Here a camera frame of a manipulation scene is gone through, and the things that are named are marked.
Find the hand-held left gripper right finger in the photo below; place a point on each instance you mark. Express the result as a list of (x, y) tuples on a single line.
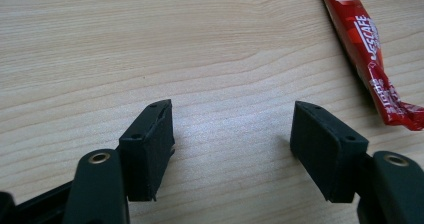
[(328, 150)]

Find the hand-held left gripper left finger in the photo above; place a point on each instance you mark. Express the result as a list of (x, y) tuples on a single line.
[(146, 150)]

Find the red coffee stick packet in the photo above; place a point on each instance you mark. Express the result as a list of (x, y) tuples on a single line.
[(366, 47)]

